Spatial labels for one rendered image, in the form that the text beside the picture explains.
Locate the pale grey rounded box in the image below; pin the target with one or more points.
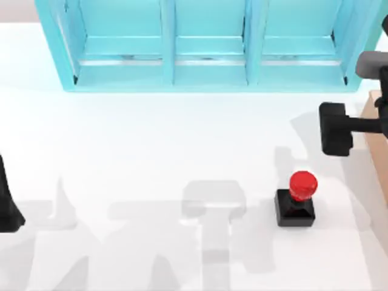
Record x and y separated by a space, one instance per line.
368 65

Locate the red and black stamp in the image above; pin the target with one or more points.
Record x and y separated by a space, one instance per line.
295 216

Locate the light blue rack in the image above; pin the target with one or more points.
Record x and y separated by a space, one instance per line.
209 18

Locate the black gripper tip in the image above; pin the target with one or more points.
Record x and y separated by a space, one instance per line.
6 209

